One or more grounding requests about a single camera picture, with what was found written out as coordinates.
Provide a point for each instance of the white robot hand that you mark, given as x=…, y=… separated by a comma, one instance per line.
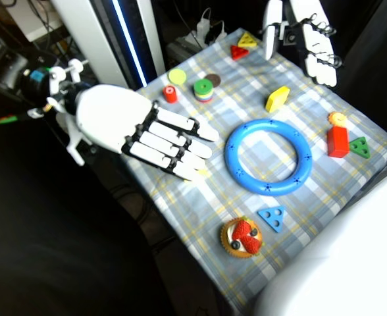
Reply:
x=111, y=115
x=320, y=49

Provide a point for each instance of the red cylinder block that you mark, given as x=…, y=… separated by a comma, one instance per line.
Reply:
x=170, y=94

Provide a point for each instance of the yellow triangle block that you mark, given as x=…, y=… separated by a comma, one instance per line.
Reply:
x=247, y=41

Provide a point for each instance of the red triangle block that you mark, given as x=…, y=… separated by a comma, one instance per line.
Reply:
x=238, y=52

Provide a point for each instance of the red rectangular block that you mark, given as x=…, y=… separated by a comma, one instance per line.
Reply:
x=338, y=141

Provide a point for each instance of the green triangle block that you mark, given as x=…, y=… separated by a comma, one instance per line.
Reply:
x=353, y=145

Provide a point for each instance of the toy fruit tart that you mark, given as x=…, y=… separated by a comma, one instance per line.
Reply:
x=243, y=230

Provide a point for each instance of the blue triangle block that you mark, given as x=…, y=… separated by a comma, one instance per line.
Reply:
x=271, y=218

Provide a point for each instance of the yellow-green disc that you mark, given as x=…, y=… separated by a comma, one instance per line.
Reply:
x=177, y=76

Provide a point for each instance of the white column with blue light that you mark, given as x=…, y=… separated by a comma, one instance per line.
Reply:
x=88, y=26

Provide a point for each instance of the grey power strip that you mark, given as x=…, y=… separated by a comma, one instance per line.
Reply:
x=180, y=47

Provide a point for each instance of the white charger plug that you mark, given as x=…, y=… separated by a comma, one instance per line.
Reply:
x=218, y=31

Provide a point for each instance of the brown disc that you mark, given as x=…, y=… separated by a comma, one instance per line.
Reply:
x=214, y=80

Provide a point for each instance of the white power adapter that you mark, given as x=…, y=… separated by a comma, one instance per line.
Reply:
x=202, y=28

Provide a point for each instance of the white cabinet panel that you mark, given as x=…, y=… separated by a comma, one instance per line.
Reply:
x=32, y=23

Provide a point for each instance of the blue plaid cloth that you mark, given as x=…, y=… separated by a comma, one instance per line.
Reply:
x=193, y=210

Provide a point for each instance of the white rounded robot body shell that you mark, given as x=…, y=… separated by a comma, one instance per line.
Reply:
x=345, y=263

